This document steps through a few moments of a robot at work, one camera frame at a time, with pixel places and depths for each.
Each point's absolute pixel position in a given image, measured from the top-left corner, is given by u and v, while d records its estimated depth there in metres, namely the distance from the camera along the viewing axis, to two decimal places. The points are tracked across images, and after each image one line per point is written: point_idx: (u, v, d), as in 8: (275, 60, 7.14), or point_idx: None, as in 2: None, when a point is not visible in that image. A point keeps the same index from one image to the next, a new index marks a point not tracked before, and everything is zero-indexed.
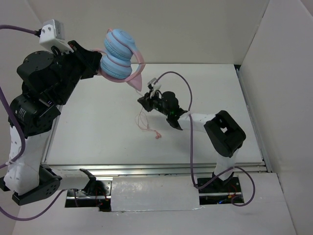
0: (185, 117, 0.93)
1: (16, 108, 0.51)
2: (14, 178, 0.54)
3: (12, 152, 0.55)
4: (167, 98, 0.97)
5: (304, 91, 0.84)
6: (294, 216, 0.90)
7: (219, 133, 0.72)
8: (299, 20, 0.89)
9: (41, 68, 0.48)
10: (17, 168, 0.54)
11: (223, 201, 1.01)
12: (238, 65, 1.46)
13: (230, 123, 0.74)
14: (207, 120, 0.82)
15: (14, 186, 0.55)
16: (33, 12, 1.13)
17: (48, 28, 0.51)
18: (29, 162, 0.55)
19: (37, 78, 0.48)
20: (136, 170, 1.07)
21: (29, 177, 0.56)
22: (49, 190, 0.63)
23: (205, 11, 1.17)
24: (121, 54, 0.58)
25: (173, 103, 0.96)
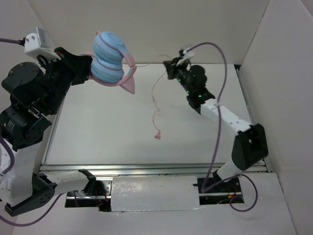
0: (212, 105, 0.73)
1: (5, 122, 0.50)
2: (6, 190, 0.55)
3: (3, 164, 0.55)
4: (195, 72, 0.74)
5: (303, 91, 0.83)
6: (295, 217, 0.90)
7: (246, 148, 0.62)
8: (299, 19, 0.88)
9: (27, 82, 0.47)
10: (9, 180, 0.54)
11: (223, 202, 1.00)
12: (238, 65, 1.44)
13: (261, 139, 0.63)
14: (238, 127, 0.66)
15: (7, 198, 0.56)
16: (33, 13, 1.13)
17: (32, 36, 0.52)
18: (19, 174, 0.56)
19: (23, 91, 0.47)
20: (135, 170, 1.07)
21: (20, 188, 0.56)
22: (43, 199, 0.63)
23: (205, 10, 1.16)
24: (111, 58, 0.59)
25: (199, 81, 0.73)
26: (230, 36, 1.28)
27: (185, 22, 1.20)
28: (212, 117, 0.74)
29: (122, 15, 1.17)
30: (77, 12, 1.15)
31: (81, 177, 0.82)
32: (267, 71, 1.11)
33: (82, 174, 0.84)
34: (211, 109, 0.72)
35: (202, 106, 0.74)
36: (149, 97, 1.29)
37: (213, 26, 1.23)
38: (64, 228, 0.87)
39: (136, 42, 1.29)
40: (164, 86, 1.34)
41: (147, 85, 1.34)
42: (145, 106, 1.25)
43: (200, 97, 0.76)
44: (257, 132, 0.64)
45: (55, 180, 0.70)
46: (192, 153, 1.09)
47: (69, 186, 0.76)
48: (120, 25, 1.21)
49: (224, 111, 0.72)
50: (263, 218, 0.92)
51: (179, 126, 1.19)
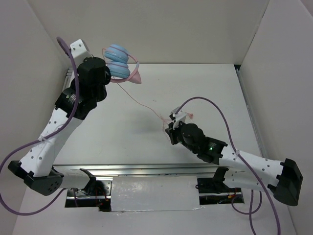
0: (229, 153, 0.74)
1: (69, 94, 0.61)
2: (37, 156, 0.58)
3: (46, 130, 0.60)
4: (188, 133, 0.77)
5: (304, 92, 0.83)
6: (294, 216, 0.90)
7: (290, 189, 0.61)
8: (300, 19, 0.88)
9: (99, 66, 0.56)
10: (46, 146, 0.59)
11: (223, 201, 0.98)
12: (238, 65, 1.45)
13: (297, 173, 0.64)
14: (273, 171, 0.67)
15: (34, 164, 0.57)
16: (33, 13, 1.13)
17: (78, 44, 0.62)
18: (55, 145, 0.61)
19: (92, 75, 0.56)
20: (136, 170, 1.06)
21: (50, 157, 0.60)
22: (51, 187, 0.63)
23: (205, 10, 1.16)
24: (122, 58, 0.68)
25: (195, 139, 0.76)
26: (230, 36, 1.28)
27: (185, 22, 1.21)
28: (235, 166, 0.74)
29: (122, 15, 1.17)
30: (77, 12, 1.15)
31: (83, 175, 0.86)
32: (267, 71, 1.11)
33: (84, 172, 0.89)
34: (233, 159, 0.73)
35: (220, 158, 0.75)
36: (149, 97, 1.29)
37: (213, 26, 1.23)
38: (64, 228, 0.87)
39: (137, 42, 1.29)
40: (164, 86, 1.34)
41: (147, 85, 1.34)
42: (145, 106, 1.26)
43: (212, 148, 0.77)
44: (290, 168, 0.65)
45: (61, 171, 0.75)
46: (192, 153, 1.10)
47: (72, 183, 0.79)
48: (121, 25, 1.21)
49: (246, 157, 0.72)
50: (263, 217, 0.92)
51: None
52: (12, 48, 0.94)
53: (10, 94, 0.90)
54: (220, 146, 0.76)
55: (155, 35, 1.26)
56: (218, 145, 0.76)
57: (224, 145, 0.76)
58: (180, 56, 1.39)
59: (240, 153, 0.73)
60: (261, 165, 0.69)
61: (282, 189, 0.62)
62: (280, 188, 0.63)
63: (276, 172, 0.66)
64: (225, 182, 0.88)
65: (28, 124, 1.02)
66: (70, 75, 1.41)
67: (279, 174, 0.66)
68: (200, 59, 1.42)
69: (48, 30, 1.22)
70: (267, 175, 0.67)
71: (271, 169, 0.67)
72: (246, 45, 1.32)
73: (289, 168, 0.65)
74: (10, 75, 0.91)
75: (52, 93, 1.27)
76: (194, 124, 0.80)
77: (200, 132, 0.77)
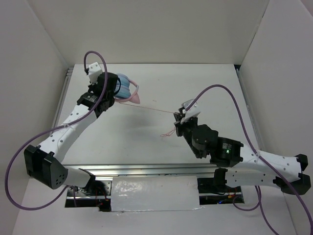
0: (250, 155, 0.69)
1: (89, 96, 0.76)
2: (58, 138, 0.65)
3: (68, 120, 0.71)
4: (204, 138, 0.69)
5: (304, 92, 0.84)
6: (294, 216, 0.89)
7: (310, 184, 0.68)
8: (300, 20, 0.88)
9: (114, 77, 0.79)
10: (67, 131, 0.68)
11: (223, 201, 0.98)
12: (238, 65, 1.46)
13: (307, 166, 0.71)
14: (294, 169, 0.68)
15: (55, 146, 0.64)
16: (33, 13, 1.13)
17: (95, 64, 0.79)
18: (74, 133, 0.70)
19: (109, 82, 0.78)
20: (136, 170, 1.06)
21: (68, 142, 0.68)
22: (59, 179, 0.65)
23: (205, 10, 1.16)
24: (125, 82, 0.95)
25: (212, 143, 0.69)
26: (230, 37, 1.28)
27: (185, 22, 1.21)
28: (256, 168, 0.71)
29: (122, 16, 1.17)
30: (78, 12, 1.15)
31: (84, 174, 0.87)
32: (267, 72, 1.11)
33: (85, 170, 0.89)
34: (254, 161, 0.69)
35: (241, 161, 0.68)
36: (149, 97, 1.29)
37: (213, 27, 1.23)
38: (63, 228, 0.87)
39: (137, 42, 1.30)
40: (164, 86, 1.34)
41: (147, 85, 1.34)
42: (145, 106, 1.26)
43: (228, 151, 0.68)
44: (304, 163, 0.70)
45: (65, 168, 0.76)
46: (192, 153, 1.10)
47: (73, 181, 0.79)
48: (121, 25, 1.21)
49: (266, 158, 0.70)
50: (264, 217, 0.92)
51: None
52: (12, 49, 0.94)
53: (10, 95, 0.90)
54: (236, 148, 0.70)
55: (155, 35, 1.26)
56: (234, 146, 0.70)
57: (240, 146, 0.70)
58: (181, 56, 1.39)
59: (261, 154, 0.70)
60: (281, 165, 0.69)
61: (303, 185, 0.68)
62: (301, 185, 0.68)
63: (297, 171, 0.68)
64: (227, 184, 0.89)
65: (28, 125, 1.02)
66: (70, 75, 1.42)
67: (300, 171, 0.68)
68: (200, 59, 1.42)
69: (48, 30, 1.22)
70: (290, 173, 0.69)
71: (292, 167, 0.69)
72: (246, 45, 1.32)
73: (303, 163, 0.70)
74: (10, 76, 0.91)
75: (52, 93, 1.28)
76: (206, 125, 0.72)
77: (215, 134, 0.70)
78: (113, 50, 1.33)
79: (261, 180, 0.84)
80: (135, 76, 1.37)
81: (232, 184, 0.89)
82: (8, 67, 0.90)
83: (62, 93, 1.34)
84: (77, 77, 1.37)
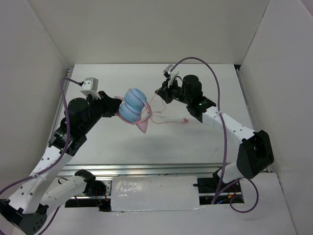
0: (213, 113, 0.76)
1: (61, 133, 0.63)
2: (28, 192, 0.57)
3: (38, 167, 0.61)
4: (188, 82, 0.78)
5: (304, 91, 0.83)
6: (294, 216, 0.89)
7: (249, 154, 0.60)
8: (299, 20, 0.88)
9: (82, 109, 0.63)
10: (37, 182, 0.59)
11: (223, 201, 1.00)
12: (238, 65, 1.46)
13: (266, 147, 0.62)
14: (242, 133, 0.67)
15: (24, 201, 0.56)
16: (33, 14, 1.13)
17: (88, 82, 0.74)
18: (46, 180, 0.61)
19: (78, 117, 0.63)
20: (135, 170, 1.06)
21: (40, 192, 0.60)
22: (35, 226, 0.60)
23: (205, 10, 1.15)
24: (136, 105, 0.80)
25: (193, 89, 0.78)
26: (230, 36, 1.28)
27: (185, 22, 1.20)
28: (215, 125, 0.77)
29: (122, 16, 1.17)
30: (77, 12, 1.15)
31: (78, 183, 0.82)
32: (267, 71, 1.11)
33: (78, 177, 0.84)
34: (213, 117, 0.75)
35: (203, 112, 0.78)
36: (149, 97, 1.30)
37: (212, 27, 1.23)
38: (63, 228, 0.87)
39: (137, 42, 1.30)
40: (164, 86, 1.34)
41: (147, 85, 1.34)
42: None
43: (200, 104, 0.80)
44: (258, 137, 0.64)
45: (47, 200, 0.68)
46: (192, 153, 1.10)
47: (63, 200, 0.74)
48: (121, 25, 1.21)
49: (227, 120, 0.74)
50: (263, 218, 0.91)
51: (178, 126, 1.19)
52: (12, 49, 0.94)
53: (10, 95, 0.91)
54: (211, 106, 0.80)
55: (154, 35, 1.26)
56: (209, 104, 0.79)
57: (213, 105, 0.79)
58: (180, 56, 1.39)
59: (223, 115, 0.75)
60: (234, 128, 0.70)
61: (243, 150, 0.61)
62: (241, 150, 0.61)
63: (243, 136, 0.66)
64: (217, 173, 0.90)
65: (28, 125, 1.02)
66: (70, 75, 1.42)
67: (246, 138, 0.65)
68: (200, 59, 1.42)
69: (47, 30, 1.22)
70: (236, 137, 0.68)
71: (242, 133, 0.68)
72: (246, 45, 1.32)
73: (259, 138, 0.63)
74: (10, 76, 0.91)
75: (52, 93, 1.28)
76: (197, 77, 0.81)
77: (199, 87, 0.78)
78: (113, 50, 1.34)
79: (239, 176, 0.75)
80: (135, 76, 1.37)
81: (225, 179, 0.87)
82: (9, 68, 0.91)
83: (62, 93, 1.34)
84: (77, 77, 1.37)
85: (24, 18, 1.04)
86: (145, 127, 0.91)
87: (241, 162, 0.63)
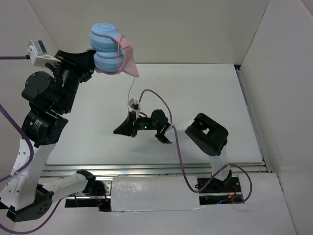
0: (170, 127, 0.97)
1: (32, 120, 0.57)
2: (14, 190, 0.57)
3: (17, 163, 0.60)
4: (157, 119, 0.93)
5: (304, 91, 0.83)
6: (294, 216, 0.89)
7: (196, 132, 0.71)
8: (299, 20, 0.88)
9: (44, 90, 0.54)
10: (20, 178, 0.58)
11: (223, 201, 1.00)
12: (238, 65, 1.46)
13: (209, 123, 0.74)
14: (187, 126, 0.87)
15: (13, 199, 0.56)
16: (33, 13, 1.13)
17: (31, 49, 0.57)
18: (30, 174, 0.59)
19: (41, 100, 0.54)
20: (136, 170, 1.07)
21: (29, 185, 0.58)
22: (41, 210, 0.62)
23: (205, 10, 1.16)
24: (106, 47, 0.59)
25: (162, 124, 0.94)
26: (230, 36, 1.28)
27: (185, 22, 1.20)
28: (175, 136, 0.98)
29: (122, 15, 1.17)
30: (78, 12, 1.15)
31: (79, 179, 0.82)
32: (267, 71, 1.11)
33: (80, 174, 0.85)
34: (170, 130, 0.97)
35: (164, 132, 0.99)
36: (149, 97, 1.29)
37: (213, 26, 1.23)
38: (63, 227, 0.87)
39: (137, 42, 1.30)
40: (164, 85, 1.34)
41: (147, 85, 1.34)
42: (144, 106, 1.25)
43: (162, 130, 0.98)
44: (198, 118, 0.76)
45: (52, 188, 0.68)
46: (192, 153, 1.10)
47: (66, 192, 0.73)
48: (121, 25, 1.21)
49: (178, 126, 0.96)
50: (263, 218, 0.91)
51: None
52: (12, 48, 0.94)
53: (10, 94, 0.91)
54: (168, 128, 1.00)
55: (154, 35, 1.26)
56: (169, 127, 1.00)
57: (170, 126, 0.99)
58: (180, 56, 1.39)
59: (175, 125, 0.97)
60: (181, 126, 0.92)
61: (191, 134, 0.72)
62: (190, 135, 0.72)
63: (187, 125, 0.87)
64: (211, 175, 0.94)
65: None
66: None
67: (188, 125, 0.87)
68: (200, 59, 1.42)
69: (48, 30, 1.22)
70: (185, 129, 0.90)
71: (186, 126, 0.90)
72: (246, 45, 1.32)
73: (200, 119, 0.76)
74: (10, 76, 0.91)
75: None
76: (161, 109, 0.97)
77: (166, 120, 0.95)
78: None
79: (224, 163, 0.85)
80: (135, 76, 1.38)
81: (222, 178, 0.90)
82: (9, 67, 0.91)
83: None
84: None
85: (24, 17, 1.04)
86: (134, 70, 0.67)
87: (201, 145, 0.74)
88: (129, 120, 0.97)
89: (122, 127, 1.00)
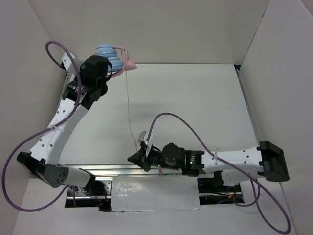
0: (210, 159, 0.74)
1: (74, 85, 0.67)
2: (47, 143, 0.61)
3: (55, 120, 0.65)
4: (173, 156, 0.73)
5: (304, 91, 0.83)
6: (294, 216, 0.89)
7: (278, 169, 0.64)
8: (300, 20, 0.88)
9: (103, 61, 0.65)
10: (55, 133, 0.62)
11: (223, 201, 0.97)
12: (238, 65, 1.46)
13: (277, 150, 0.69)
14: (254, 160, 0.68)
15: (45, 152, 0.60)
16: (33, 13, 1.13)
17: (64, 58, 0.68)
18: (65, 132, 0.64)
19: (98, 68, 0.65)
20: (135, 170, 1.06)
21: (60, 142, 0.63)
22: (59, 178, 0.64)
23: (205, 10, 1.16)
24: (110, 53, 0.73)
25: (180, 159, 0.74)
26: (230, 36, 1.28)
27: (185, 22, 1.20)
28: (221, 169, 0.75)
29: (122, 16, 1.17)
30: (78, 12, 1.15)
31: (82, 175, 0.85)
32: (267, 71, 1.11)
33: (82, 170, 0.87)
34: (215, 164, 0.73)
35: (203, 168, 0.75)
36: (149, 97, 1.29)
37: (214, 26, 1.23)
38: (63, 227, 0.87)
39: (137, 43, 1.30)
40: (164, 85, 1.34)
41: (147, 85, 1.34)
42: (144, 107, 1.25)
43: (191, 163, 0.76)
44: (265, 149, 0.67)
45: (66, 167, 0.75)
46: None
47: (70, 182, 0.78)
48: (121, 25, 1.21)
49: (226, 156, 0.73)
50: (263, 217, 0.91)
51: (178, 126, 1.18)
52: (12, 48, 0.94)
53: (11, 94, 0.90)
54: (198, 156, 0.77)
55: (155, 35, 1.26)
56: (196, 156, 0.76)
57: (201, 153, 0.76)
58: (180, 56, 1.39)
59: (219, 155, 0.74)
60: (242, 159, 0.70)
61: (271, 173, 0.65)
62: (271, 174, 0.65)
63: (258, 159, 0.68)
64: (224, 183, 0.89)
65: (28, 125, 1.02)
66: (70, 75, 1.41)
67: (261, 160, 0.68)
68: (200, 59, 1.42)
69: (48, 30, 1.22)
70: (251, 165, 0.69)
71: (252, 158, 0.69)
72: (246, 45, 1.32)
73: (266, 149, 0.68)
74: (11, 76, 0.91)
75: (52, 93, 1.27)
76: (171, 143, 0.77)
77: (182, 150, 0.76)
78: None
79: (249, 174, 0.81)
80: (135, 76, 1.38)
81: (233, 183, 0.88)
82: (9, 67, 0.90)
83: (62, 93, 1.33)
84: None
85: (24, 17, 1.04)
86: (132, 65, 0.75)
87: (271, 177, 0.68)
88: (139, 154, 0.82)
89: (134, 163, 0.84)
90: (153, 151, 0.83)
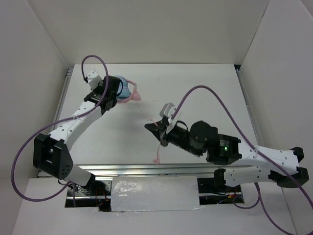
0: (248, 152, 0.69)
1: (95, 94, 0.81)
2: (68, 129, 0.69)
3: (77, 113, 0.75)
4: (204, 136, 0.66)
5: (305, 91, 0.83)
6: (294, 215, 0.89)
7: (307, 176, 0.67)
8: (299, 20, 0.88)
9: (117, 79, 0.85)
10: (76, 122, 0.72)
11: (223, 201, 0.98)
12: (238, 65, 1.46)
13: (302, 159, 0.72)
14: (289, 163, 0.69)
15: (65, 134, 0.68)
16: (33, 13, 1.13)
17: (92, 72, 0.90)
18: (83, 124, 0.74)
19: (113, 83, 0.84)
20: (132, 170, 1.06)
21: (76, 132, 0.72)
22: (65, 168, 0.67)
23: (205, 10, 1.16)
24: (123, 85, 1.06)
25: (212, 140, 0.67)
26: (230, 36, 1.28)
27: (185, 22, 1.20)
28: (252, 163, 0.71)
29: (122, 16, 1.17)
30: (78, 12, 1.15)
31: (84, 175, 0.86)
32: (267, 71, 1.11)
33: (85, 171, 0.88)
34: (253, 157, 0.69)
35: (240, 158, 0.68)
36: (149, 96, 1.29)
37: (213, 26, 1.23)
38: (63, 227, 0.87)
39: (137, 42, 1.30)
40: (164, 85, 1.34)
41: (147, 85, 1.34)
42: (144, 107, 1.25)
43: (226, 148, 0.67)
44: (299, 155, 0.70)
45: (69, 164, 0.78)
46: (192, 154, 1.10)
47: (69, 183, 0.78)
48: (121, 25, 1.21)
49: (264, 151, 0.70)
50: (263, 218, 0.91)
51: None
52: (11, 48, 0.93)
53: (10, 94, 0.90)
54: (234, 144, 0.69)
55: (155, 35, 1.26)
56: (231, 142, 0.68)
57: (237, 142, 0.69)
58: (180, 56, 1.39)
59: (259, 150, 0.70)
60: (279, 160, 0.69)
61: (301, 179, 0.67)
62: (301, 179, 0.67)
63: (294, 164, 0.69)
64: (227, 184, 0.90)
65: (29, 125, 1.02)
66: (70, 75, 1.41)
67: (297, 164, 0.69)
68: (200, 59, 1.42)
69: (48, 30, 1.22)
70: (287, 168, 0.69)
71: (289, 161, 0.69)
72: (246, 45, 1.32)
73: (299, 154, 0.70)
74: (10, 76, 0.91)
75: (52, 93, 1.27)
76: (204, 123, 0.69)
77: (215, 131, 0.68)
78: (113, 50, 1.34)
79: (257, 176, 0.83)
80: (135, 76, 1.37)
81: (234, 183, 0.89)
82: (9, 67, 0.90)
83: (62, 93, 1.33)
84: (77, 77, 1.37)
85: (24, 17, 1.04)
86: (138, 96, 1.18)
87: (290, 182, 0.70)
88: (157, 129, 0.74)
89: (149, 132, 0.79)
90: (179, 129, 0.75)
